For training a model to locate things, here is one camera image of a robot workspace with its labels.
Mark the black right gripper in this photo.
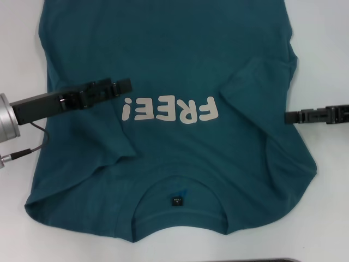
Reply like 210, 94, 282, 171
284, 104, 349, 125

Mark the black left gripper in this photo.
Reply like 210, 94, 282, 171
12, 82, 95, 126

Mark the teal blue printed T-shirt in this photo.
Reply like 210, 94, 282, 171
24, 0, 319, 242

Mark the left arm cable with plug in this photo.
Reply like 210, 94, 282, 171
0, 122, 50, 169

